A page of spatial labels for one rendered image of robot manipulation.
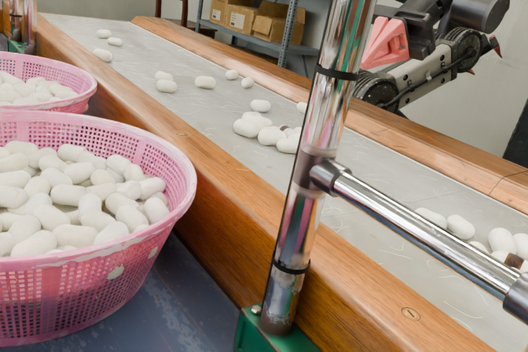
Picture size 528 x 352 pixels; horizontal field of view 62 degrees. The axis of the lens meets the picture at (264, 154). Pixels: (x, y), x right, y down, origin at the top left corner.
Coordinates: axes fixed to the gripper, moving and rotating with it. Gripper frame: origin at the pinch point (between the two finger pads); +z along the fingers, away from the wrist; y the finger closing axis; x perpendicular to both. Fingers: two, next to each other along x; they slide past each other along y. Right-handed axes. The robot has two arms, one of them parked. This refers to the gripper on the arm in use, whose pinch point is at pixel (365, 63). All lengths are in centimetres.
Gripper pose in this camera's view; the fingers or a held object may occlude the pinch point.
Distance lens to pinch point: 68.6
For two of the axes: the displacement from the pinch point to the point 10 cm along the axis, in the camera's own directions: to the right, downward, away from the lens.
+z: -7.2, 6.5, -2.5
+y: 5.9, 3.8, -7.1
